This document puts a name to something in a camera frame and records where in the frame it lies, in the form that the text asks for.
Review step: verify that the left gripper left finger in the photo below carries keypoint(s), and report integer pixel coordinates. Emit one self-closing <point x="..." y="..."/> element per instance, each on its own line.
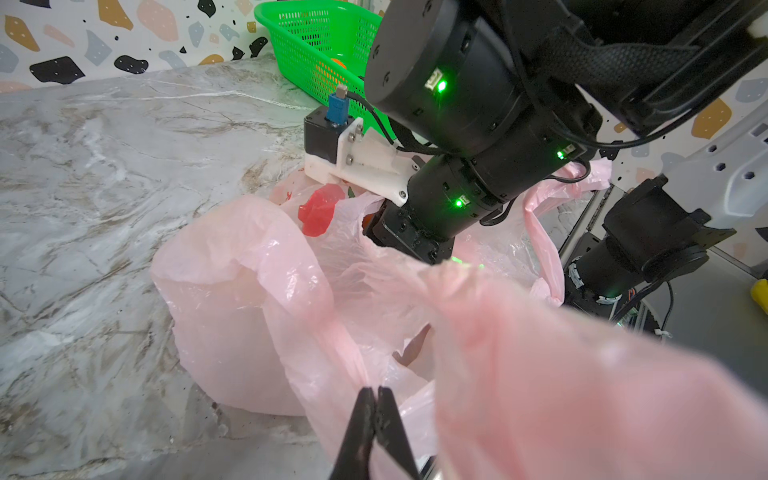
<point x="352" y="462"/>

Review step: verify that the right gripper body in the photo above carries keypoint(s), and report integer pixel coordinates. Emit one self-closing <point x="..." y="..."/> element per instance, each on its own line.
<point x="447" y="196"/>

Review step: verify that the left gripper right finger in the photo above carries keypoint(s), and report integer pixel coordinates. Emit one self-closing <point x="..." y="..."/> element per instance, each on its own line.
<point x="390" y="434"/>

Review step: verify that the pink plastic bag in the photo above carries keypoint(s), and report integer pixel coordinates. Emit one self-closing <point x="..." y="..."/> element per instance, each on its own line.
<point x="284" y="306"/>

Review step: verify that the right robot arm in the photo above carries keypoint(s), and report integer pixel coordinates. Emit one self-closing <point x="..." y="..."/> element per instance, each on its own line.
<point x="502" y="94"/>

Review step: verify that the green plastic basket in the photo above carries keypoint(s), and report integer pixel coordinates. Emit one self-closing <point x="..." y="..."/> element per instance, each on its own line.
<point x="306" y="35"/>

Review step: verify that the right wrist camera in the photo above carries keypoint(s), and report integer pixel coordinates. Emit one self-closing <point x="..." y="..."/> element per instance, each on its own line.
<point x="338" y="148"/>

